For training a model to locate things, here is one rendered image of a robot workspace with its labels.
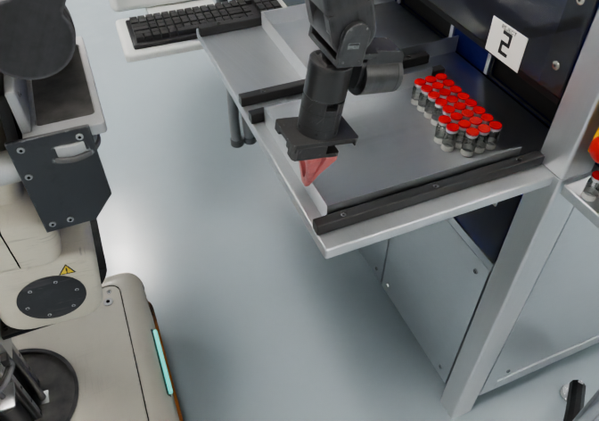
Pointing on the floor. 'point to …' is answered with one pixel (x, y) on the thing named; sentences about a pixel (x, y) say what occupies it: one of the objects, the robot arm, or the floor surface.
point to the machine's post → (530, 230)
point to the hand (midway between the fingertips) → (306, 179)
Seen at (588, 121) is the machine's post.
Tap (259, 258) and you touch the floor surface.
